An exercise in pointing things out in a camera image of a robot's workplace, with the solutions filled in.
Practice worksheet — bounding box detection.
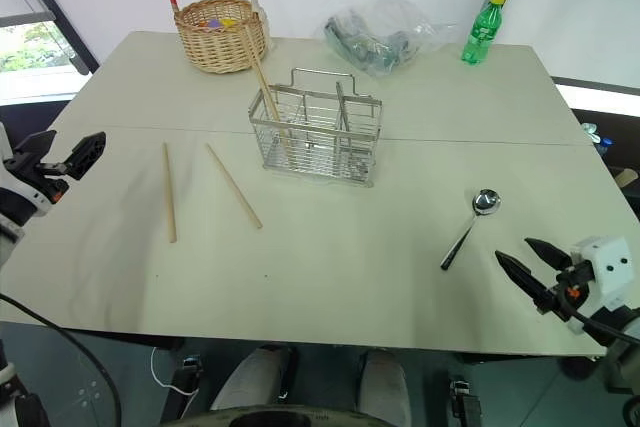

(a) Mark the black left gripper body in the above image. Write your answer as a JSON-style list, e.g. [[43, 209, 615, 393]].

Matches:
[[3, 156, 72, 205]]

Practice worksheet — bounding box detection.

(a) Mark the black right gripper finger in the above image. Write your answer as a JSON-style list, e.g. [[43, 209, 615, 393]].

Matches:
[[494, 249, 572, 322], [523, 237, 575, 274]]

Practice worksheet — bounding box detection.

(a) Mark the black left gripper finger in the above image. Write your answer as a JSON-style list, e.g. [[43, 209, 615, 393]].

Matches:
[[64, 131, 108, 180], [10, 130, 58, 167]]

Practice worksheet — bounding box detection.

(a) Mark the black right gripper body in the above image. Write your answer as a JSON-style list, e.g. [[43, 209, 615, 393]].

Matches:
[[553, 260, 600, 317]]

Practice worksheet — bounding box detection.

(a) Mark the wooden chopstick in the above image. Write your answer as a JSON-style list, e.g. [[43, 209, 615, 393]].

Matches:
[[162, 141, 178, 244], [243, 22, 294, 158], [205, 142, 264, 230]]

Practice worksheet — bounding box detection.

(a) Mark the black table leg caster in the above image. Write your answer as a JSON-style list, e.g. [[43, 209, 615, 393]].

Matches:
[[448, 378, 479, 421], [172, 355, 204, 401]]

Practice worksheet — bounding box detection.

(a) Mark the grey rounded robot leg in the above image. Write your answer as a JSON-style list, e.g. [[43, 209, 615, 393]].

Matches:
[[356, 348, 412, 427], [209, 345, 297, 413]]

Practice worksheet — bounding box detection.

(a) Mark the green plastic bottle yellow cap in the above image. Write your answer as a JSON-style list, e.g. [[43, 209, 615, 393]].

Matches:
[[460, 0, 507, 67]]

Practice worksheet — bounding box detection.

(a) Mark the clear plastic bag with parts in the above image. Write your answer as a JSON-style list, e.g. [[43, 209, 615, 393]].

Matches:
[[316, 0, 459, 79]]

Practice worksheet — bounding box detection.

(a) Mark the dark rounded robot torso rim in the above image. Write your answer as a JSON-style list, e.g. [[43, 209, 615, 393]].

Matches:
[[168, 402, 384, 427]]

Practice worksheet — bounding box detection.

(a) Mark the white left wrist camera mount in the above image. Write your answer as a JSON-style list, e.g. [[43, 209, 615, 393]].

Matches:
[[0, 121, 51, 219]]

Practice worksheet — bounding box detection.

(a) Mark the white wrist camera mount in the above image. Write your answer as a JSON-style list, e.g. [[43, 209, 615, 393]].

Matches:
[[0, 121, 51, 219], [568, 234, 634, 336]]

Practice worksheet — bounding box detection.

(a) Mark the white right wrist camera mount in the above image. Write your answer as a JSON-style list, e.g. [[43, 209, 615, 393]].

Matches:
[[568, 234, 634, 336]]

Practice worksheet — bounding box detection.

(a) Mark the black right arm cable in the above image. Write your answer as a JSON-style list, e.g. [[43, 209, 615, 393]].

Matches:
[[555, 286, 640, 349]]

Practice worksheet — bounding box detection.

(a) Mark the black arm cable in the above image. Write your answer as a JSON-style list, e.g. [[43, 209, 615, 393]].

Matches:
[[555, 286, 640, 349], [0, 293, 123, 427]]

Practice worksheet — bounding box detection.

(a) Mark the metal spoon with black handle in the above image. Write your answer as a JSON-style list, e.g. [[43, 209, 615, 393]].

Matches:
[[439, 188, 503, 271]]

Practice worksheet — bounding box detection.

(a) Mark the black window frame bar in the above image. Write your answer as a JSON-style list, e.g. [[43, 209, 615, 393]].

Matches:
[[9, 0, 100, 76]]

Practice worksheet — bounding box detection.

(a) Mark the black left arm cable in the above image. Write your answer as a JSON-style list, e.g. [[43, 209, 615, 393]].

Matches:
[[0, 293, 123, 427]]

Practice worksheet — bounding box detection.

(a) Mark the wicker basket with white handle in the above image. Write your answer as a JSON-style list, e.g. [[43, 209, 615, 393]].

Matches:
[[162, 0, 272, 75]]

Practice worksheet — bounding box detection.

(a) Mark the metal wire cutlery caddy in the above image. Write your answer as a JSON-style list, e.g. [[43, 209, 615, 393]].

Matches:
[[247, 67, 384, 189]]

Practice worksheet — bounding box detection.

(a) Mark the thin white cable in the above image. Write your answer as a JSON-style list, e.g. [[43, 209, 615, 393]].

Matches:
[[150, 345, 197, 397]]

